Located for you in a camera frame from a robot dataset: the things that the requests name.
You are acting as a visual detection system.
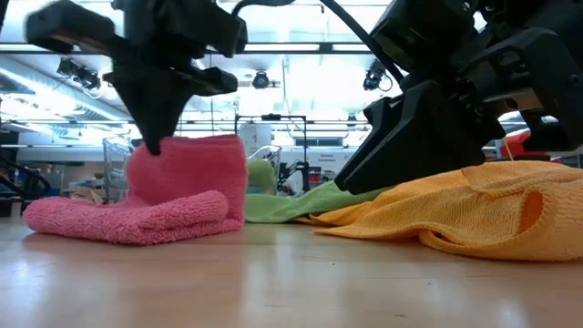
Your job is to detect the green microfiber towel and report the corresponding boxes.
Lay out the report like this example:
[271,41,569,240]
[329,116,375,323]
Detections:
[247,158,277,196]
[244,179,394,225]

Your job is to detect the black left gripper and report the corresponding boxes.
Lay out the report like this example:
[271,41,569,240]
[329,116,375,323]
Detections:
[25,0,240,157]

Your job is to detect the black ceiling-mounted device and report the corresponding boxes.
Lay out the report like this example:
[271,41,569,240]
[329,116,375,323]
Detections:
[363,57,394,93]
[56,56,103,91]

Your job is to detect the orange microfiber towel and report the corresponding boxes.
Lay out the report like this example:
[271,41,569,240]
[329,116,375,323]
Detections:
[294,159,583,262]

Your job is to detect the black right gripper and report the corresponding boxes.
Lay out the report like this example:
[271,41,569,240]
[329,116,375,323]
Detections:
[435,26,583,152]

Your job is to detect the long black ceiling beam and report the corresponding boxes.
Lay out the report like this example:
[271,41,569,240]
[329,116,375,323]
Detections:
[0,42,375,56]

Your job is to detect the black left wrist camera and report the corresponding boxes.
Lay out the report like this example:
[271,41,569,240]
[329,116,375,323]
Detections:
[156,0,250,59]

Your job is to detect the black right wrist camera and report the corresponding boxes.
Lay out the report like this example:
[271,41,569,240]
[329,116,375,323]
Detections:
[370,0,480,75]

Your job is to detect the low wooden shelf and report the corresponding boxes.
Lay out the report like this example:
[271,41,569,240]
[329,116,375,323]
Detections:
[61,187,107,200]

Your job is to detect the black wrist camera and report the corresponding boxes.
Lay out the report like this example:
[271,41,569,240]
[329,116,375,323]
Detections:
[370,0,480,75]
[156,0,250,59]

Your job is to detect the black ceiling spotlight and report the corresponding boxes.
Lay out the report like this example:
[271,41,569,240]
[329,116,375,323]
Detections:
[251,69,271,90]

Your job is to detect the clear plastic bin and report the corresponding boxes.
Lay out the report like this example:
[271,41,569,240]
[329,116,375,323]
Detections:
[101,136,282,205]

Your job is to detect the black and red machine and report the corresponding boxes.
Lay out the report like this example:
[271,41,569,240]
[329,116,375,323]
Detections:
[278,159,330,196]

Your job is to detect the white square column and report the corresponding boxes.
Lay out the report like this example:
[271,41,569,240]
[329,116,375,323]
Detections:
[238,122,273,159]

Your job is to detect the pink microfiber towel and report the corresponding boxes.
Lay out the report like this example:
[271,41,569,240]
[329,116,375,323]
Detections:
[22,133,250,248]

